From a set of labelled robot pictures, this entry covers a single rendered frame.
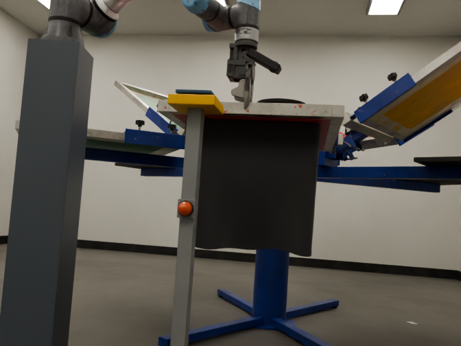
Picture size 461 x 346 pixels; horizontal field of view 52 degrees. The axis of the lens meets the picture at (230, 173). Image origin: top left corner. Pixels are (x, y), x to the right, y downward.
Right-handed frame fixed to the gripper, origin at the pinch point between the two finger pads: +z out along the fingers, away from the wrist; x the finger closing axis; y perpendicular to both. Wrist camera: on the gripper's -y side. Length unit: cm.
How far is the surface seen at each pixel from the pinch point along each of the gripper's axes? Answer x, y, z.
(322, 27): -442, -23, -201
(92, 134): -62, 82, 2
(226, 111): 1.9, 6.5, 2.2
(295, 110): 1.9, -14.7, 1.3
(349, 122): -90, -37, -14
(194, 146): 21.1, 11.1, 16.2
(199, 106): 23.0, 10.1, 5.6
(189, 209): 24.5, 10.2, 33.3
